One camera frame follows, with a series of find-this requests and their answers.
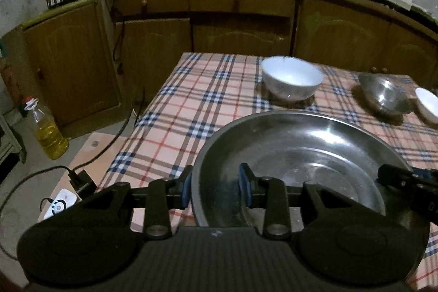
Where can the cardboard sheet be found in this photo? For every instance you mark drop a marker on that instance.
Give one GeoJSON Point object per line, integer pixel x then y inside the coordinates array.
{"type": "Point", "coordinates": [99, 148]}

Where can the cooking oil bottle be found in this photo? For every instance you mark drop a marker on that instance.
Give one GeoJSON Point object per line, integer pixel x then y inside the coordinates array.
{"type": "Point", "coordinates": [48, 134]}

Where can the white floor power strip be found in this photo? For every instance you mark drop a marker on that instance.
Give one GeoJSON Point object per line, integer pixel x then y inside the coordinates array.
{"type": "Point", "coordinates": [56, 206]}

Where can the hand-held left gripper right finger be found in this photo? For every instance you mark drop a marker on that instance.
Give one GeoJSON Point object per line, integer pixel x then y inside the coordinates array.
{"type": "Point", "coordinates": [244, 186]}

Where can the large white bowl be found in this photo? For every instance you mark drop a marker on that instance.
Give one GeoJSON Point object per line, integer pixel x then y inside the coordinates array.
{"type": "Point", "coordinates": [427, 104]}

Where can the plaid tablecloth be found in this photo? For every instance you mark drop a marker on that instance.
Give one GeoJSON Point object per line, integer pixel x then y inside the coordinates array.
{"type": "Point", "coordinates": [191, 100]}

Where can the small white bowl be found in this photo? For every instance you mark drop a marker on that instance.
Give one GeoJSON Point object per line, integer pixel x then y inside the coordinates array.
{"type": "Point", "coordinates": [291, 76]}

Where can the large stainless steel basin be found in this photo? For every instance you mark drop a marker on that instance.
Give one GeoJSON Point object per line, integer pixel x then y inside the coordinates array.
{"type": "Point", "coordinates": [308, 148]}

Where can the steel bowl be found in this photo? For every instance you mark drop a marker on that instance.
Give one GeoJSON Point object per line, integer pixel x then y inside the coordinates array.
{"type": "Point", "coordinates": [383, 93]}

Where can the wooden kitchen cabinet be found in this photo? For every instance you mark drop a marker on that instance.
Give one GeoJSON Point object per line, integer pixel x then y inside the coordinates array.
{"type": "Point", "coordinates": [239, 21]}

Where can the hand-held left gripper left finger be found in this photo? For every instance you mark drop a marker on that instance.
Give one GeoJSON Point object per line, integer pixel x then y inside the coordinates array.
{"type": "Point", "coordinates": [186, 189]}

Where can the black power adapter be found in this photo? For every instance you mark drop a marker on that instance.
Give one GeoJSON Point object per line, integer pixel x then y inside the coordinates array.
{"type": "Point", "coordinates": [84, 184]}

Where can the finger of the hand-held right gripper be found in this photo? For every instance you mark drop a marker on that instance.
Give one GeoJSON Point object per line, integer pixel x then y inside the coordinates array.
{"type": "Point", "coordinates": [426, 201]}
{"type": "Point", "coordinates": [393, 175]}

